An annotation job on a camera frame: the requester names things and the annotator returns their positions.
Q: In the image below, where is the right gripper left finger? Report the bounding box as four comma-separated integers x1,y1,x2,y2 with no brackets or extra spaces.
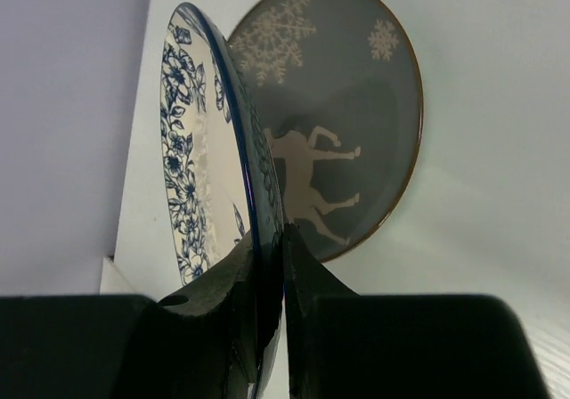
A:
1,238,257,398

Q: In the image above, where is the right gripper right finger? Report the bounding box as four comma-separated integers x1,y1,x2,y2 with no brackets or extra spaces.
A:
282,224,549,398

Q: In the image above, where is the blue patterned plate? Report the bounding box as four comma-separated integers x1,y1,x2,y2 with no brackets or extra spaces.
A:
160,2,283,398

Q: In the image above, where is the grey reindeer plate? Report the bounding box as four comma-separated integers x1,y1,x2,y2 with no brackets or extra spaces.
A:
229,0,424,262

